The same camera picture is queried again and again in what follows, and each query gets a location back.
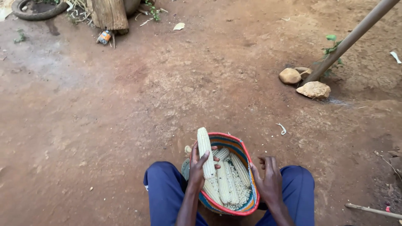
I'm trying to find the person's right hand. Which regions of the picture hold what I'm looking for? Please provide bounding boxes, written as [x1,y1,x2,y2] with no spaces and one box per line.
[249,156,283,206]

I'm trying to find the person's left hand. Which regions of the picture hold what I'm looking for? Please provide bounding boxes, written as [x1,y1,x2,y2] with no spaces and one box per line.
[188,141,222,193]

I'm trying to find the white maize cob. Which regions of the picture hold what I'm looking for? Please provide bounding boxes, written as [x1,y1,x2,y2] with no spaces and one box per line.
[217,160,231,204]
[230,153,251,189]
[212,148,230,162]
[224,161,240,205]
[203,179,224,207]
[197,127,216,180]

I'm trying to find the grey sandal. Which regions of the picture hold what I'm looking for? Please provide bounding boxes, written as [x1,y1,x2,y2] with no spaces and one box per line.
[181,158,191,181]

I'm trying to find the heap of loose maize kernels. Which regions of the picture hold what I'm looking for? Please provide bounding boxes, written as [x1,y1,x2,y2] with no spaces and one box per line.
[207,157,253,211]

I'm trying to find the person's blue trousers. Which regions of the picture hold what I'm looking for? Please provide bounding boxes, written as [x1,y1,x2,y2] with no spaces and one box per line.
[143,161,315,226]

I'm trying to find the colourful woven basket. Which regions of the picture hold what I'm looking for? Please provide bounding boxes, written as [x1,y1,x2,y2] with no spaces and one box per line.
[190,132,260,216]

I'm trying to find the flat tan stone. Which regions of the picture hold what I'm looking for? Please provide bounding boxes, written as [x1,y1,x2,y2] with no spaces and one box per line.
[296,81,331,100]

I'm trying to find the thin wooden stick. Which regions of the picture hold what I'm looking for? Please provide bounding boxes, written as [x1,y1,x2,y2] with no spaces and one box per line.
[345,203,402,220]

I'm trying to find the round tan stone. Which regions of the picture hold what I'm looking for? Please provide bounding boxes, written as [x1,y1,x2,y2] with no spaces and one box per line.
[279,68,302,85]

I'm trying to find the small half-hidden stone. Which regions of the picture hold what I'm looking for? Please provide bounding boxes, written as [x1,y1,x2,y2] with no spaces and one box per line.
[294,67,313,81]

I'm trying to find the small green plant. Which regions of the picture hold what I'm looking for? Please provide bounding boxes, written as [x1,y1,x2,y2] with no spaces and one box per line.
[314,34,345,78]

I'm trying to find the slanted wooden pole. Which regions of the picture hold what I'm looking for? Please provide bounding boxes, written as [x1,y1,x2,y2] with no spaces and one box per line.
[300,0,400,86]

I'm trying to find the crushed orange plastic bottle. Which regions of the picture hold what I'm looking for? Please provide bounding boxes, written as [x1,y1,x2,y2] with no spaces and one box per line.
[96,30,112,45]

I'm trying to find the wooden tree stump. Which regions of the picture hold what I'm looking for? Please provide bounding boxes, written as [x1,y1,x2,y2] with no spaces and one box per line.
[86,0,129,35]

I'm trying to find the old black tyre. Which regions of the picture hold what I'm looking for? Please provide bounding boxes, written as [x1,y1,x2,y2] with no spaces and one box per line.
[12,0,69,21]

